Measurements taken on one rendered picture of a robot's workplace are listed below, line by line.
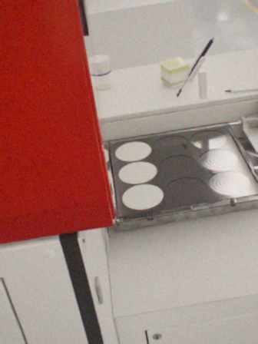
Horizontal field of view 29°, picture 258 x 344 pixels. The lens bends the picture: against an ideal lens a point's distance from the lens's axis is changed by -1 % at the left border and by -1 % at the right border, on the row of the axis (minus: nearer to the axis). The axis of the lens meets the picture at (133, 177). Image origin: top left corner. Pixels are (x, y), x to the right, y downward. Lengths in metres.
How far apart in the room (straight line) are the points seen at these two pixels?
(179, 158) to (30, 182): 0.80
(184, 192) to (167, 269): 0.20
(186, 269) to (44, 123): 0.67
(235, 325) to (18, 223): 0.65
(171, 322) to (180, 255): 0.16
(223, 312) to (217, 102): 0.65
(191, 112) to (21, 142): 0.97
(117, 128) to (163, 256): 0.47
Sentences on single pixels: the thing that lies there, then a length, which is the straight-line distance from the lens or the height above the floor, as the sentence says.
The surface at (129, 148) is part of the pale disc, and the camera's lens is 1.42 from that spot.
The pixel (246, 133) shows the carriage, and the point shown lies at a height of 0.88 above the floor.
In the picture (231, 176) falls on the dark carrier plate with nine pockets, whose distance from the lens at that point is 1.28.
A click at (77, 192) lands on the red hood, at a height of 1.29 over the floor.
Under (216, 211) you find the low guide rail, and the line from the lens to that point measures 1.27.
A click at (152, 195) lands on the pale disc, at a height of 0.90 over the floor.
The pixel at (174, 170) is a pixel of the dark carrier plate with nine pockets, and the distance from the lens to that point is 1.31.
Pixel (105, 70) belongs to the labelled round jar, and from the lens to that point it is 1.62.
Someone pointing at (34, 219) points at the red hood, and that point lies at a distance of 0.63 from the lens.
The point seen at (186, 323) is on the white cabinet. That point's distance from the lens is 1.12.
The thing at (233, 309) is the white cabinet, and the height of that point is 0.78.
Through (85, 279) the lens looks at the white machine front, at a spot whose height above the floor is 1.14.
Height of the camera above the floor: 1.64
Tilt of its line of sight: 35 degrees down
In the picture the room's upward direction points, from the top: 8 degrees counter-clockwise
